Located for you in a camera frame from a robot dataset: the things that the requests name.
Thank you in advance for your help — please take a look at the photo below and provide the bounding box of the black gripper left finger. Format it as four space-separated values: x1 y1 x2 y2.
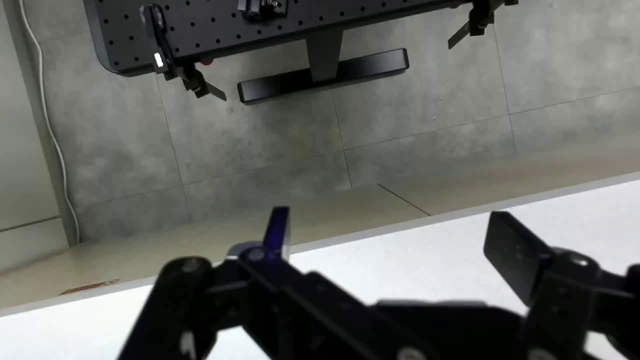
119 206 403 360

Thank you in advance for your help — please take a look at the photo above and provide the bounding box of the black perforated board on stand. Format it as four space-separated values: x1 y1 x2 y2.
82 0 468 105

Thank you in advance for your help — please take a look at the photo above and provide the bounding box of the white wall cable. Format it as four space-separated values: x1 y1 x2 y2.
16 0 85 245

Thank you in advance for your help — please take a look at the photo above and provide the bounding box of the black mounted device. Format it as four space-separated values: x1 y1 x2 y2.
237 0 292 21

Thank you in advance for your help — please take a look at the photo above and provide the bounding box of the black clamp with silver tip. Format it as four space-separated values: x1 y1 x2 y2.
139 3 229 104

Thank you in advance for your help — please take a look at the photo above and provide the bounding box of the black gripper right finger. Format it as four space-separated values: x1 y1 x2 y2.
482 209 640 360

